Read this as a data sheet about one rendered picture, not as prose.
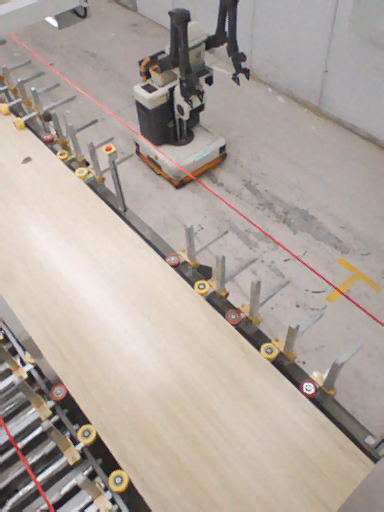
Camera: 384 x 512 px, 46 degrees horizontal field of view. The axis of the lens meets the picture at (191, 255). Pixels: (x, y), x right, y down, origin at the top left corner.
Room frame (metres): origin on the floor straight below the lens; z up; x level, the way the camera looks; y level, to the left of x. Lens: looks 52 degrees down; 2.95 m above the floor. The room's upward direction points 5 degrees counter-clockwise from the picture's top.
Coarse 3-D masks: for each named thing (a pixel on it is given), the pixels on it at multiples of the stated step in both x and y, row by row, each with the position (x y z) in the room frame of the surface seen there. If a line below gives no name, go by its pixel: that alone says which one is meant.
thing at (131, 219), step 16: (0, 96) 3.73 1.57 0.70; (16, 112) 3.46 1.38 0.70; (32, 128) 3.21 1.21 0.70; (96, 192) 2.41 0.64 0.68; (112, 192) 2.38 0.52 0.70; (112, 208) 2.25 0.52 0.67; (128, 208) 2.20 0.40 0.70; (128, 224) 2.09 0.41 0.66; (144, 224) 2.04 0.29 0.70; (144, 240) 1.95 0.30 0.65; (160, 240) 1.89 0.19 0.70; (160, 256) 1.80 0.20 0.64; (192, 288) 1.54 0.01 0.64; (224, 304) 1.37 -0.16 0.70; (256, 336) 1.15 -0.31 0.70; (288, 368) 0.95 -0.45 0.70; (320, 400) 0.77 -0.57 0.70; (336, 400) 0.77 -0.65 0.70; (336, 416) 0.69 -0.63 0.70; (352, 416) 0.68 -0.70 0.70; (352, 432) 0.61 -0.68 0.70; (368, 432) 0.60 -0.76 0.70; (368, 448) 0.53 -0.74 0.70
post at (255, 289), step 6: (252, 282) 1.19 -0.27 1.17; (258, 282) 1.18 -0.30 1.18; (252, 288) 1.19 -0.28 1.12; (258, 288) 1.18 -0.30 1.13; (252, 294) 1.19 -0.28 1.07; (258, 294) 1.18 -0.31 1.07; (252, 300) 1.18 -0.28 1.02; (258, 300) 1.19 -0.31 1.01; (252, 306) 1.18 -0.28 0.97; (258, 306) 1.19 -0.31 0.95; (252, 312) 1.18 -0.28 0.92; (252, 318) 1.17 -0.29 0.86; (252, 330) 1.18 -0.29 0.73
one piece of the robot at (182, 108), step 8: (168, 48) 3.28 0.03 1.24; (192, 48) 3.28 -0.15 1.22; (200, 48) 3.31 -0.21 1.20; (192, 56) 3.27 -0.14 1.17; (200, 56) 3.32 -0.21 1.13; (192, 64) 3.28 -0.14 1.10; (176, 72) 3.30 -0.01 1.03; (176, 88) 3.28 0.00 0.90; (200, 88) 3.31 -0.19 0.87; (176, 96) 3.27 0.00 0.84; (192, 96) 3.26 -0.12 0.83; (200, 96) 3.30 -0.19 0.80; (176, 104) 3.28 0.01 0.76; (184, 104) 3.20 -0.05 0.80; (192, 104) 3.21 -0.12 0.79; (200, 104) 3.26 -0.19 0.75; (184, 112) 3.20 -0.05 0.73
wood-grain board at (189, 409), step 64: (0, 128) 2.96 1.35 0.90; (0, 192) 2.26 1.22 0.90; (64, 192) 2.20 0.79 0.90; (0, 256) 1.71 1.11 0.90; (64, 256) 1.67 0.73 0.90; (128, 256) 1.62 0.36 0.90; (64, 320) 1.24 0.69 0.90; (128, 320) 1.20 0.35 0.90; (192, 320) 1.17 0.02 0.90; (64, 384) 0.89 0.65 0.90; (128, 384) 0.86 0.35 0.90; (192, 384) 0.83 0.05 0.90; (256, 384) 0.80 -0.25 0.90; (128, 448) 0.57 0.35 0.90; (192, 448) 0.55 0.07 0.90; (256, 448) 0.52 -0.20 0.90; (320, 448) 0.50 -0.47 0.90
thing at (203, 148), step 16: (192, 128) 3.58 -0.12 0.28; (208, 128) 3.57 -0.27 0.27; (144, 144) 3.43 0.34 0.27; (176, 144) 3.38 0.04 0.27; (192, 144) 3.35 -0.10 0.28; (208, 144) 3.33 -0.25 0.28; (224, 144) 3.37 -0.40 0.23; (144, 160) 3.42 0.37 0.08; (160, 160) 3.21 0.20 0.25; (176, 160) 3.15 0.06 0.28; (192, 160) 3.16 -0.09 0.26; (208, 160) 3.25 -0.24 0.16; (176, 176) 3.05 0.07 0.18
